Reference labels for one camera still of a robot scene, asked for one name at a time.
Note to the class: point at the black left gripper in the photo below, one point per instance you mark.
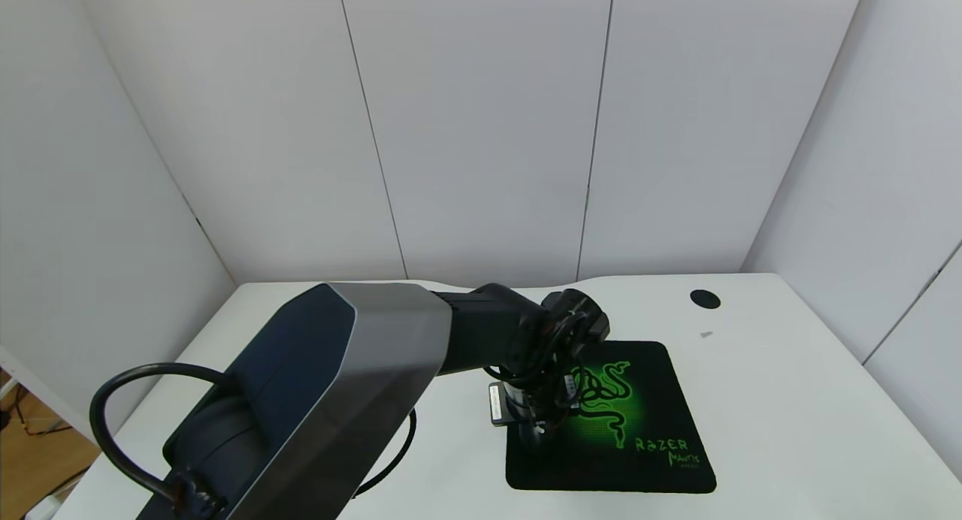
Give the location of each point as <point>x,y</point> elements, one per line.
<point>499,405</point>

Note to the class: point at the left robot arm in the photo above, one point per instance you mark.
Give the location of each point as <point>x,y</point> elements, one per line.
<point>338,385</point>

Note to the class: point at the black green Razer mouse pad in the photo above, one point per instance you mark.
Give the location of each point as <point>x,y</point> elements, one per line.
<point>646,400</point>

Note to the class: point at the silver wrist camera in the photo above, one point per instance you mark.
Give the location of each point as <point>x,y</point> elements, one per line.
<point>500,405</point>

